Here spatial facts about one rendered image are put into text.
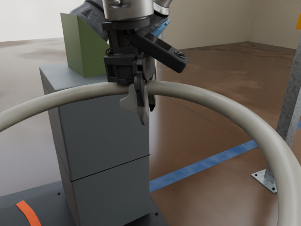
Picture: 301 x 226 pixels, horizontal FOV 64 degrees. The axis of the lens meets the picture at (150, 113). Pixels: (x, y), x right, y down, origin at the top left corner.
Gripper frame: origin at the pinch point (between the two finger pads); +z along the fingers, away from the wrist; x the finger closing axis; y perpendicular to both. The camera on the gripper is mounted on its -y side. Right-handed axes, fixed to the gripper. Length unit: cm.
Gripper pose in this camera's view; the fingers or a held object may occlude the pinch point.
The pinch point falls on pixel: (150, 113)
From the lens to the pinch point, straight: 53.8
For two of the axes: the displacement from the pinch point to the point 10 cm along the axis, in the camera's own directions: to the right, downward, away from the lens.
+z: 0.9, 8.7, 4.9
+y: -9.6, -0.6, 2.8
